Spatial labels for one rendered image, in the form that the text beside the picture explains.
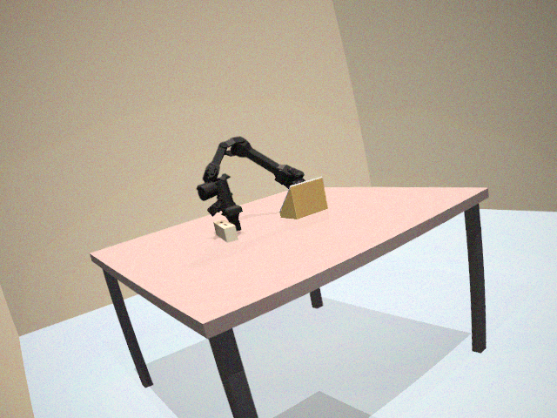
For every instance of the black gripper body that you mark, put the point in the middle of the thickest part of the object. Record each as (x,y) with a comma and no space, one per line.
(230,208)

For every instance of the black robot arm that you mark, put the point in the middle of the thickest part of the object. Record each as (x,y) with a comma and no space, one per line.
(285,174)

